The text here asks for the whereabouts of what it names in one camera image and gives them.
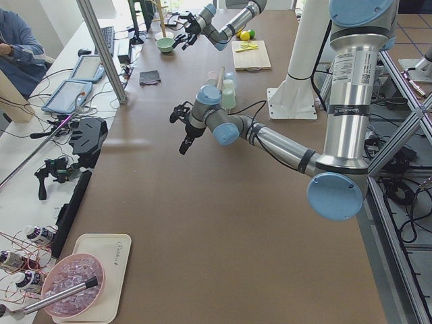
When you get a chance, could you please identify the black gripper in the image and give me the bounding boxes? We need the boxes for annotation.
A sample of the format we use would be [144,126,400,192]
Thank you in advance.
[172,11,201,51]
[169,103,205,155]

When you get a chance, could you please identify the pink cup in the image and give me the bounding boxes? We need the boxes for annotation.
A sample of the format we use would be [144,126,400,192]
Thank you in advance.
[206,71,219,86]

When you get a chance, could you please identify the green cup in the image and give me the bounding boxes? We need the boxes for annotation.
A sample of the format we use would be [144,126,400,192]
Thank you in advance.
[221,88,236,110]

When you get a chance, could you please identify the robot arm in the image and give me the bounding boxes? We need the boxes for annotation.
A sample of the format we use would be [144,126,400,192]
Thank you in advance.
[169,1,398,220]
[173,0,267,51]

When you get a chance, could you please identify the light blue cup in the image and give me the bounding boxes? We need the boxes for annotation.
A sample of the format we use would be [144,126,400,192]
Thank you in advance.
[224,72,236,81]

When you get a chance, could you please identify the white cup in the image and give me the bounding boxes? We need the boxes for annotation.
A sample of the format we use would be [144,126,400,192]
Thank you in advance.
[222,79,236,92]

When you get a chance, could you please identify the wooden stand with round base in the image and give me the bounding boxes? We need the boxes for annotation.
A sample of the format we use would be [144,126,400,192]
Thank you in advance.
[153,0,174,41]

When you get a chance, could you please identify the green bowl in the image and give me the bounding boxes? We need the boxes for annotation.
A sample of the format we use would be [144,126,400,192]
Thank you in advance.
[156,37,175,53]

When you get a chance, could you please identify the grey cloth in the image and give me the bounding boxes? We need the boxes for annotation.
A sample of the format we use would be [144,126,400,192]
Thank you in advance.
[139,70,161,86]

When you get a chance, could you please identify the yellow plastic knife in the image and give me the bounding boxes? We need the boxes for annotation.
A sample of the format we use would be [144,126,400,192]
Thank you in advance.
[235,47,258,53]

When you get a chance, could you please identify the bamboo cutting board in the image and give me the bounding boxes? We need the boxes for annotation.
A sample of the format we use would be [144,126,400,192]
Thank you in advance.
[232,40,271,71]

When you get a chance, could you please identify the black keyboard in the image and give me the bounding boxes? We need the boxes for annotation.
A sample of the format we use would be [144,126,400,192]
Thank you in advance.
[100,26,115,56]

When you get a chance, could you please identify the blue teach pendant far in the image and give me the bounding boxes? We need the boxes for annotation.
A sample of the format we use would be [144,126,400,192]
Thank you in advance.
[69,55,105,84]

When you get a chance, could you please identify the blue teach pendant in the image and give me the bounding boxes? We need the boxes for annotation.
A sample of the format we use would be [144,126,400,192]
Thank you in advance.
[41,79,92,115]
[69,55,105,84]

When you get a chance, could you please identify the black angular housing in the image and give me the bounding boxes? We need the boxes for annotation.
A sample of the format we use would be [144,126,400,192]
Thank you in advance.
[69,117,108,169]

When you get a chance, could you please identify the black computer mouse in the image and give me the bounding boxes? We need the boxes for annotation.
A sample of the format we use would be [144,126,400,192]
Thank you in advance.
[78,49,92,57]

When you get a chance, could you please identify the blue teach pendant near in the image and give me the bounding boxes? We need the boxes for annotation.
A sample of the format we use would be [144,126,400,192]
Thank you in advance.
[41,79,92,115]

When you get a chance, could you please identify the black hand-held gripper device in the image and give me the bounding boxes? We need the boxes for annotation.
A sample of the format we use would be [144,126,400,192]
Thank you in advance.
[34,157,80,200]

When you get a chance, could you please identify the cream plastic tray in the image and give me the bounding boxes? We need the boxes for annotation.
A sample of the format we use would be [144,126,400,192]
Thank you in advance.
[53,234,132,323]

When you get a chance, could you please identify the seated person in blue hoodie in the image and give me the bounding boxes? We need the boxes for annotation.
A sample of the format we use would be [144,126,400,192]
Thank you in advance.
[1,9,47,99]

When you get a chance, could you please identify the metal scoop with black tip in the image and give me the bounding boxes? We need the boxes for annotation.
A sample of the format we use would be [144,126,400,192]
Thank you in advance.
[9,276,99,320]

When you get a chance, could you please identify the small bottle top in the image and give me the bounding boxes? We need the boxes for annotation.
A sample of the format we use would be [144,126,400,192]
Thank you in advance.
[24,225,55,246]

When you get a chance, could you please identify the small bottle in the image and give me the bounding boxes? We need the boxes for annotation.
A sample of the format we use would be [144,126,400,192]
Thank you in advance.
[24,225,55,246]
[1,250,26,271]
[12,271,45,294]

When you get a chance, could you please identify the pink bowl of ice cubes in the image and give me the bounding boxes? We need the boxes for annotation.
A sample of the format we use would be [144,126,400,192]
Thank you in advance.
[41,253,105,319]

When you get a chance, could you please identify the small bottle bottom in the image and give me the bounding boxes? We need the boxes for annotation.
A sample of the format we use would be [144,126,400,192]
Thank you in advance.
[12,271,45,294]

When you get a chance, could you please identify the small bottle middle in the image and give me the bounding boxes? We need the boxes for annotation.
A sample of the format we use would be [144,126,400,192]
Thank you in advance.
[1,250,26,271]

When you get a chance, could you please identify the white wire cup holder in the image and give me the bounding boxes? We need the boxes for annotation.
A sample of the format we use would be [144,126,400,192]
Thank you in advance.
[216,66,233,113]

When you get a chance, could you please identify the aluminium frame post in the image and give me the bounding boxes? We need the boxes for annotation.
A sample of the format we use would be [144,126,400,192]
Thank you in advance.
[76,0,127,104]

